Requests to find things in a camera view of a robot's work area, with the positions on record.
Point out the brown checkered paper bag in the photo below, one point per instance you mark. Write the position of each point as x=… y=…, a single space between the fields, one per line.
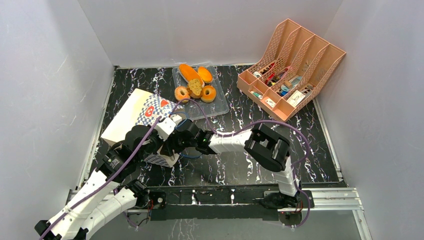
x=141 y=108

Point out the sugared orange fake donut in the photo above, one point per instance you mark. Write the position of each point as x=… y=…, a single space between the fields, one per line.
x=182 y=94

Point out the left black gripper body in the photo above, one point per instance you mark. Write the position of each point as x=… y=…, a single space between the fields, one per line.
x=154 y=142

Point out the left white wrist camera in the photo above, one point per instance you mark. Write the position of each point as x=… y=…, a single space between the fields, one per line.
x=165 y=128

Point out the round orange fake bun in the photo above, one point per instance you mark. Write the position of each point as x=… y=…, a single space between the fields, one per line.
x=205 y=74

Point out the small yellow fake bread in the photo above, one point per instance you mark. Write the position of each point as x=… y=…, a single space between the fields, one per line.
x=194 y=88

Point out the pink sugared bread slice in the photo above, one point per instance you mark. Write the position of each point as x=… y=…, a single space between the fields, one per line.
x=189 y=73

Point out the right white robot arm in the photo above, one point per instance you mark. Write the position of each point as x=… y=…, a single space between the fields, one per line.
x=267 y=147

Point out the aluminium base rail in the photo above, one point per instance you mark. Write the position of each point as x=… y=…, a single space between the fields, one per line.
x=249 y=202

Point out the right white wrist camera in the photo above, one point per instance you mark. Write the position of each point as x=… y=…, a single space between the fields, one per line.
x=177 y=118

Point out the pink file organizer rack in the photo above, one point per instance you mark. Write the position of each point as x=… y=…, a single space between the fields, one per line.
x=293 y=70

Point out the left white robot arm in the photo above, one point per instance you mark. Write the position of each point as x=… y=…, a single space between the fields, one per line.
x=104 y=195

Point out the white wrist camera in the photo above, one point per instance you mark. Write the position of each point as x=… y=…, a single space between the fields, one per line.
x=177 y=118
x=165 y=128

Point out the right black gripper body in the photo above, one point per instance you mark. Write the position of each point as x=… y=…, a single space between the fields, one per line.
x=173 y=142

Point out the clear plastic tray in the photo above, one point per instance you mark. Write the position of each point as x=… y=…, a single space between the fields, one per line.
x=218 y=106

